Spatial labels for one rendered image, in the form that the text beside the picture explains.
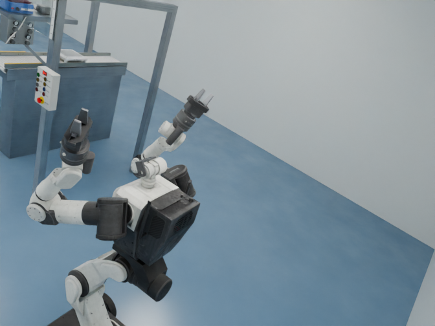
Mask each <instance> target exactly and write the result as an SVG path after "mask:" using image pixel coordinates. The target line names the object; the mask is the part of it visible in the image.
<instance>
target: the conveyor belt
mask: <svg viewBox="0 0 435 326"><path fill-rule="evenodd" d="M84 57H86V58H87V61H86V62H120V61H118V60H116V59H115V58H113V57H111V56H84ZM40 58H41V59H42V60H43V61H44V62H45V63H46V62H47V56H40ZM4 63H41V62H40V61H39V60H38V59H37V58H36V57H35V56H0V70H1V71H3V72H4V73H6V72H5V69H15V68H37V67H15V68H4Z"/></svg>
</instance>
